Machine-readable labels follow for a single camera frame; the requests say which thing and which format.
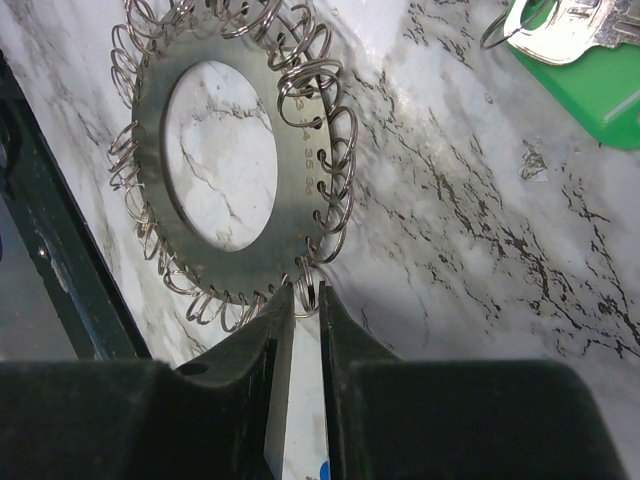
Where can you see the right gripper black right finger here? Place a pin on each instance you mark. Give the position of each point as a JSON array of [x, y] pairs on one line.
[[482, 419]]

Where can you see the steel disc with keyrings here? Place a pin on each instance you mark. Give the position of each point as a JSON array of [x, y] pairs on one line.
[[238, 161]]

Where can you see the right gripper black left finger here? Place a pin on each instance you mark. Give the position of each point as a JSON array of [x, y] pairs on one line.
[[142, 419]]

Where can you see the blue key tag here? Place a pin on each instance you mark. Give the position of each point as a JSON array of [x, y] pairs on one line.
[[324, 473]]

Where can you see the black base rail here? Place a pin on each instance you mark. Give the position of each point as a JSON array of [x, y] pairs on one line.
[[58, 299]]

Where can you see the green tag key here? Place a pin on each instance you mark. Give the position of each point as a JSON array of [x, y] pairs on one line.
[[585, 54]]

